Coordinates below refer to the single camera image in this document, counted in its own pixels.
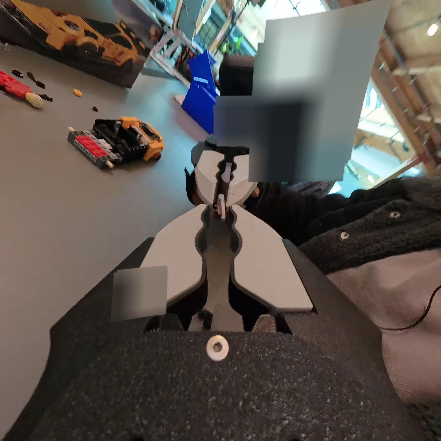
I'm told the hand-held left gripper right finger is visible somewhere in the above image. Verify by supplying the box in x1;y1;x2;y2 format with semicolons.
227;205;315;313

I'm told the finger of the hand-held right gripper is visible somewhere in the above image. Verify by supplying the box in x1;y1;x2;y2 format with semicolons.
194;150;225;207
227;154;259;208

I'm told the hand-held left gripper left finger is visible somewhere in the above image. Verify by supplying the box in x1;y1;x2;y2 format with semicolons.
139;203;209;306

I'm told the partly built yellow lego car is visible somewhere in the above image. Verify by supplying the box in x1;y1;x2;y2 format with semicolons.
67;116;165;169

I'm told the lego box with yellow car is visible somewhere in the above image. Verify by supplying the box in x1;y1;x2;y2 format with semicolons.
0;0;164;89

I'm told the red lego tool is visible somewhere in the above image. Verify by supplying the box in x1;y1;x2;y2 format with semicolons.
0;70;44;109

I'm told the blue cardboard box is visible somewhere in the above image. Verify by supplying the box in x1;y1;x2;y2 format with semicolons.
181;50;221;135

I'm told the grey garment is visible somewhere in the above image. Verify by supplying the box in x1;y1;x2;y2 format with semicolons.
327;248;441;405

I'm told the wooden shelving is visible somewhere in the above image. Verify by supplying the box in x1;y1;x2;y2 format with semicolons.
355;21;441;188

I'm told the white metal frame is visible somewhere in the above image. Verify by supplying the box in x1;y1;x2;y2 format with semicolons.
149;29;194;87

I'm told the black cable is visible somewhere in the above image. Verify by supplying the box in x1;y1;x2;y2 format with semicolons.
379;284;441;332

